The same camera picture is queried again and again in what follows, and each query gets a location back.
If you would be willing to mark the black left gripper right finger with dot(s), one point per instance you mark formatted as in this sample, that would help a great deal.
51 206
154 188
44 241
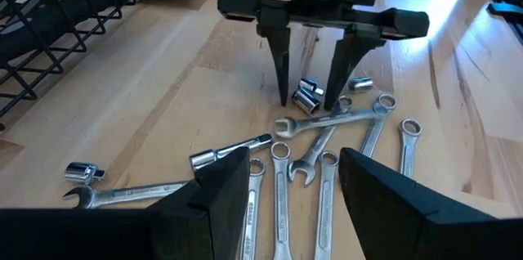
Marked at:
408 231

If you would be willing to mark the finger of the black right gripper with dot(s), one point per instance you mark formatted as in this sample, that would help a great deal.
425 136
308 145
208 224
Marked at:
281 64
345 64

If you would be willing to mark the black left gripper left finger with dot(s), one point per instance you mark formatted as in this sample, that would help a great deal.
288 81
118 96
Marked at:
184 231

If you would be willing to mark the chrome combination wrench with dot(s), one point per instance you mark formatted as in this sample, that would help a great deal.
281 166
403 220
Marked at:
327 121
250 211
374 133
325 211
281 203
316 145
407 149
130 194

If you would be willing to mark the long chrome tubular socket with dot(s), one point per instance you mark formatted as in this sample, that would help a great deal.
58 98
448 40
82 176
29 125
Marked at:
229 151

